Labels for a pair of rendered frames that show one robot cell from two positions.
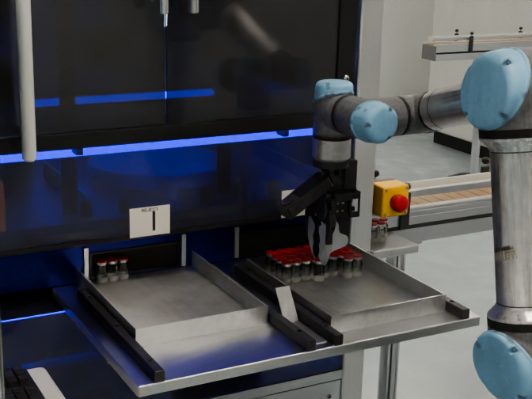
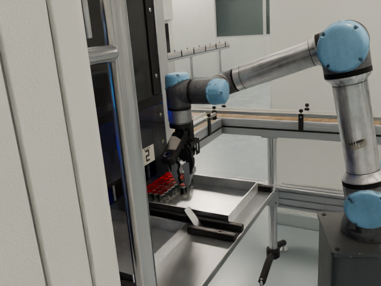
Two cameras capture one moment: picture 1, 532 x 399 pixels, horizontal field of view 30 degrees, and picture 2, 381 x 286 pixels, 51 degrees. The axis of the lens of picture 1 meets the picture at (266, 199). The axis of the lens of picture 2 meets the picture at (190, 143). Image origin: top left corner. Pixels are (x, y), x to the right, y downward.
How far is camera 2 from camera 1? 100 cm
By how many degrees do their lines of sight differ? 31
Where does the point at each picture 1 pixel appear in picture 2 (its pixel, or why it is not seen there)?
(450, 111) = (259, 75)
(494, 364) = (365, 209)
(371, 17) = (161, 37)
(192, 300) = (125, 237)
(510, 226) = (362, 127)
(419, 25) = not seen: hidden behind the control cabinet
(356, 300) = (211, 201)
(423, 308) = (252, 193)
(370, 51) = (163, 58)
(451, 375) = not seen: hidden behind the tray
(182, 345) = (161, 272)
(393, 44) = not seen: hidden behind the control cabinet
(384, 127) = (226, 92)
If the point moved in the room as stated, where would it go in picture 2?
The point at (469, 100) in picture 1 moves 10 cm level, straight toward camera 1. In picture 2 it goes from (329, 56) to (361, 58)
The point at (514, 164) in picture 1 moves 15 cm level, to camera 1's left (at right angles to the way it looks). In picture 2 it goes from (360, 89) to (319, 99)
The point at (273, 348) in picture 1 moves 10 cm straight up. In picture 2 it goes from (214, 248) to (212, 214)
